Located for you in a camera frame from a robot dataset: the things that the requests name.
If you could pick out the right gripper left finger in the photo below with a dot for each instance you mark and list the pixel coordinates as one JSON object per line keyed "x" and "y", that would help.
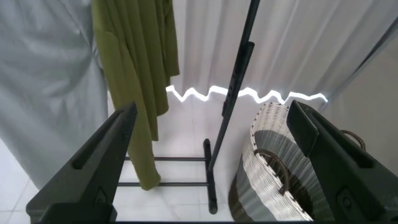
{"x": 90, "y": 180}

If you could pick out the black clothes rack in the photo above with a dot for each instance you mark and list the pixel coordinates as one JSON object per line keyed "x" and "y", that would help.
{"x": 236, "y": 74}

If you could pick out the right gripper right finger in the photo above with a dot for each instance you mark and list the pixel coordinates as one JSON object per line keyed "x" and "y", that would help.
{"x": 357, "y": 186}

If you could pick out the green shirt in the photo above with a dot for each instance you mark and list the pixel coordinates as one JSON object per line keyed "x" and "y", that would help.
{"x": 140, "y": 77}

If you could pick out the pale grey garment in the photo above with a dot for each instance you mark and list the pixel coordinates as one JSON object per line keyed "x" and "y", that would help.
{"x": 46, "y": 93}

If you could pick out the white laundry basket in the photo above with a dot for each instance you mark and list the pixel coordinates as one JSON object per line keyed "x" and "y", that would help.
{"x": 270, "y": 174}

